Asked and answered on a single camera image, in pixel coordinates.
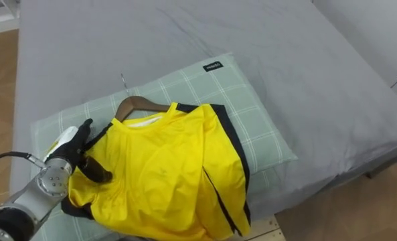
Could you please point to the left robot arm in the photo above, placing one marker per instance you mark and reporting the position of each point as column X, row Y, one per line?
column 34, row 199

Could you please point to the yellow shirt with black trim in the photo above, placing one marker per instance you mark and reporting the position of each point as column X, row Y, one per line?
column 158, row 174

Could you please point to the green checked pillow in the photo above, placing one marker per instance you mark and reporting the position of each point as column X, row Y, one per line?
column 218, row 100

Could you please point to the grey bed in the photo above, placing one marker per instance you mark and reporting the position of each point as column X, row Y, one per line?
column 251, row 67

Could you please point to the brown wooden clothes hanger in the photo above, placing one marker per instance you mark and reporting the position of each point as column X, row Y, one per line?
column 134, row 104

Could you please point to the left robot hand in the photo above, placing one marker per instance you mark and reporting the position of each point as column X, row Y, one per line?
column 71, row 144

